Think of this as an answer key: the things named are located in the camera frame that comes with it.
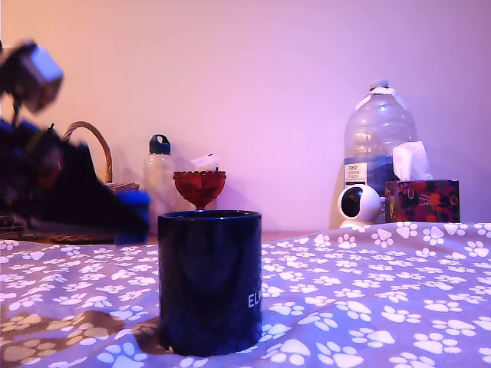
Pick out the blue coffee capsule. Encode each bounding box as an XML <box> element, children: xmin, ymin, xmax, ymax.
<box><xmin>114</xmin><ymin>190</ymin><xmax>151</xmax><ymax>245</ymax></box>

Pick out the paw print cloth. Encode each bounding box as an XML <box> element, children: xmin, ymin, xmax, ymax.
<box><xmin>0</xmin><ymin>220</ymin><xmax>491</xmax><ymax>368</ymax></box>

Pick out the floral tissue box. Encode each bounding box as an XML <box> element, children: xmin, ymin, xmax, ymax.
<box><xmin>384</xmin><ymin>179</ymin><xmax>461</xmax><ymax>224</ymax></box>

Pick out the small white round camera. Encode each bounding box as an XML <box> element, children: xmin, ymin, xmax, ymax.
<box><xmin>336</xmin><ymin>185</ymin><xmax>383</xmax><ymax>230</ymax></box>

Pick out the white tissue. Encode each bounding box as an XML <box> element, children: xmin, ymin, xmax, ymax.
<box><xmin>391</xmin><ymin>140</ymin><xmax>435</xmax><ymax>182</ymax></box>

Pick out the dark blue mug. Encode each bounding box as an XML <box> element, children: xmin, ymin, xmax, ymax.
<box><xmin>157</xmin><ymin>209</ymin><xmax>263</xmax><ymax>357</ymax></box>

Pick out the white paper packet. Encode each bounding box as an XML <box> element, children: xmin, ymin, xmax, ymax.
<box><xmin>190</xmin><ymin>153</ymin><xmax>222</xmax><ymax>172</ymax></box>

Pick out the large clear water bottle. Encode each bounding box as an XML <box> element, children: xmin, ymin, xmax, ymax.
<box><xmin>342</xmin><ymin>79</ymin><xmax>419</xmax><ymax>225</ymax></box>

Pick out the grey camera box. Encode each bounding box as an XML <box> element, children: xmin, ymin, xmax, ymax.
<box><xmin>13</xmin><ymin>40</ymin><xmax>65</xmax><ymax>115</ymax></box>

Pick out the wicker basket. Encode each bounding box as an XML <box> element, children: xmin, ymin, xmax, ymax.
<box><xmin>36</xmin><ymin>120</ymin><xmax>144</xmax><ymax>243</ymax></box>

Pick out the clear bottle dark cap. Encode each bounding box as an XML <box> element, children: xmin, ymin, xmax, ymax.
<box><xmin>143</xmin><ymin>133</ymin><xmax>178</xmax><ymax>235</ymax></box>

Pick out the red glass goblet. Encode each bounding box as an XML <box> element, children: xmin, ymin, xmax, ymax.
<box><xmin>172</xmin><ymin>169</ymin><xmax>228</xmax><ymax>212</ymax></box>

